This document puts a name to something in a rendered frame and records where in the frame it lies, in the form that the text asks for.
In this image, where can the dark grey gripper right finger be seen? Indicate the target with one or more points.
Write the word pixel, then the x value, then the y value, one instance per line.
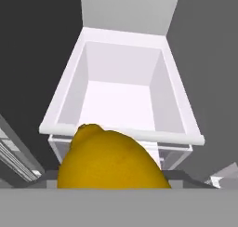
pixel 182 176

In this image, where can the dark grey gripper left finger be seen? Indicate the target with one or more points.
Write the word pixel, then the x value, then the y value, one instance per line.
pixel 46 176

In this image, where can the yellow lemon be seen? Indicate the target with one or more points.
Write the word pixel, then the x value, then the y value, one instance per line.
pixel 111 162

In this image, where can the white open tupperware container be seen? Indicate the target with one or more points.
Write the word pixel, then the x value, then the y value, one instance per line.
pixel 117 100

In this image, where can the grey ribbed kitchen fitting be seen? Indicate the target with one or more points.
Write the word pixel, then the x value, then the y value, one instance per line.
pixel 15 156

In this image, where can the pale grey angular fitting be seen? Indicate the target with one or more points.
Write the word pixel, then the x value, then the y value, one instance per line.
pixel 223 176

